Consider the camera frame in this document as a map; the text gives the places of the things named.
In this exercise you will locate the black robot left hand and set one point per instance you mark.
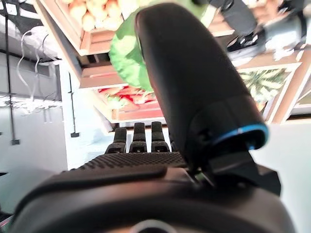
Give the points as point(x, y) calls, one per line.
point(239, 17)

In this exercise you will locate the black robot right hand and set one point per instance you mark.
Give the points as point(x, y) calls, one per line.
point(194, 85)

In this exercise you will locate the napa cabbage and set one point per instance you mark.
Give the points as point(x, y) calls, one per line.
point(126, 55)

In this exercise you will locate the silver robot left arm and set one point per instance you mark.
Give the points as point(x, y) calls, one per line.
point(281, 29)

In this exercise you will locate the wooden carrot crate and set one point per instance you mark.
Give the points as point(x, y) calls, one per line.
point(136, 114)

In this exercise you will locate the wooden crate of greens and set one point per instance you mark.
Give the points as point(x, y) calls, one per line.
point(267, 82)

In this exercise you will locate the wooden potato crate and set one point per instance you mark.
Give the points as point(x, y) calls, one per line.
point(97, 41)

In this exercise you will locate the vegetable display rack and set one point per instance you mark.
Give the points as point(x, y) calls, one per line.
point(73, 60)

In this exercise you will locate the black stand pole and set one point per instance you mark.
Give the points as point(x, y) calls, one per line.
point(9, 72)

